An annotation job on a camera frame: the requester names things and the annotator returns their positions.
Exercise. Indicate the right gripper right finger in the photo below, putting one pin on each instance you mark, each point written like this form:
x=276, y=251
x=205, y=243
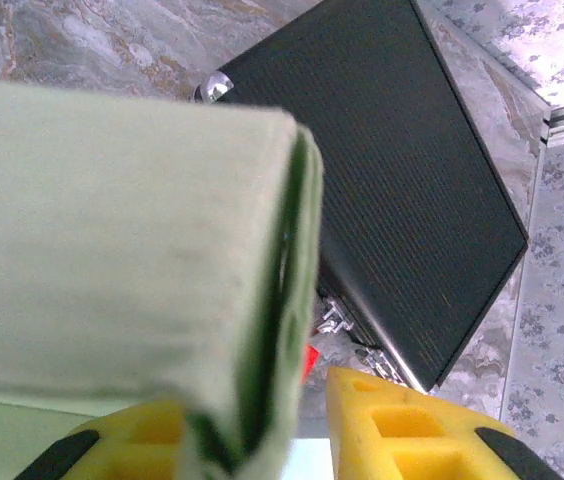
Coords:
x=412, y=450

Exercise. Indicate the light green paper box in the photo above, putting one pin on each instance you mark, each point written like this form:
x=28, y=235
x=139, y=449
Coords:
x=112, y=225

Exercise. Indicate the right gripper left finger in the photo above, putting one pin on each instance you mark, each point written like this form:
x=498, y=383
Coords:
x=122, y=450

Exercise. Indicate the small red object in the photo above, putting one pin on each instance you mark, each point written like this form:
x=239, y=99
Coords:
x=311, y=360

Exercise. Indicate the black hard case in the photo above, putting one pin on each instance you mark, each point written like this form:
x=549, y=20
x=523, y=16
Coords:
x=412, y=175

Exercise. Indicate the light blue paper box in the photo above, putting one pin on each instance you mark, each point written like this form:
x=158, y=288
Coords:
x=312, y=462

